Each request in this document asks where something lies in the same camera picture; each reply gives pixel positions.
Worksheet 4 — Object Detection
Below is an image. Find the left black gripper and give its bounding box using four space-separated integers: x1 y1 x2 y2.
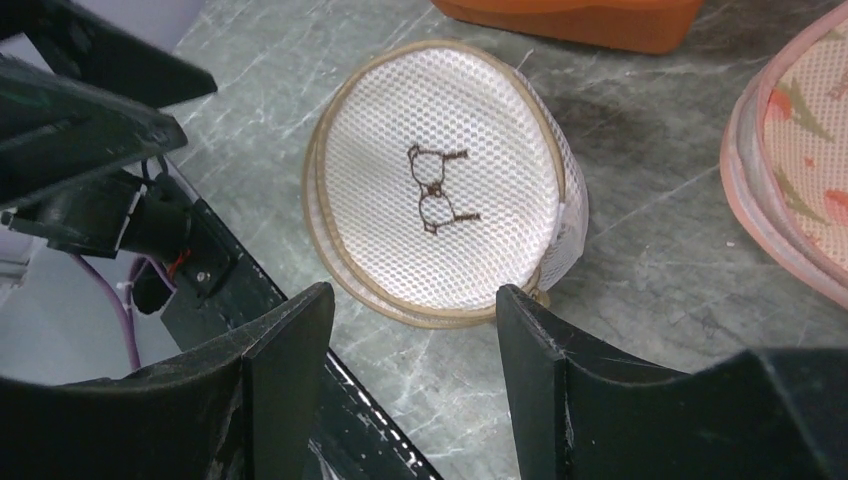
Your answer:
0 0 240 316

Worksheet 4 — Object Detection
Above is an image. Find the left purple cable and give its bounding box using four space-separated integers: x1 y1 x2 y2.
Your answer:
69 254 177 372

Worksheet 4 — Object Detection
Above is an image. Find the orange plastic bin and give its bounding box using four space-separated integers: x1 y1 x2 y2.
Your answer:
432 0 703 54

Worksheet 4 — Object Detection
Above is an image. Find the floral mesh laundry bag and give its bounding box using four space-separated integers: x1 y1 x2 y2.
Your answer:
720 3 847 306

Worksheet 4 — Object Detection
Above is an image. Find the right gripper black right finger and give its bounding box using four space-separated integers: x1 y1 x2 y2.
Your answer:
496 285 847 479

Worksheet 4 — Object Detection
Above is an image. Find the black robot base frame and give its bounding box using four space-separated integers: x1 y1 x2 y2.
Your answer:
158 198 445 480

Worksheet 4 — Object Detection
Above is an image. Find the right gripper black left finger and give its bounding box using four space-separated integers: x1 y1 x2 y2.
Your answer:
1 283 335 479

